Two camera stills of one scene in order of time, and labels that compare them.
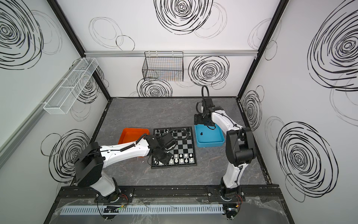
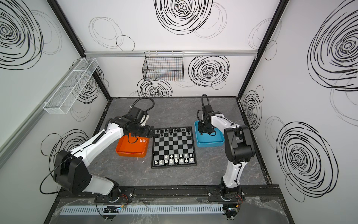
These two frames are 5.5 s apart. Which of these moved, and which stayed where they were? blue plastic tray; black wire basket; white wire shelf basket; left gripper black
Moved: left gripper black
Stayed: blue plastic tray; black wire basket; white wire shelf basket
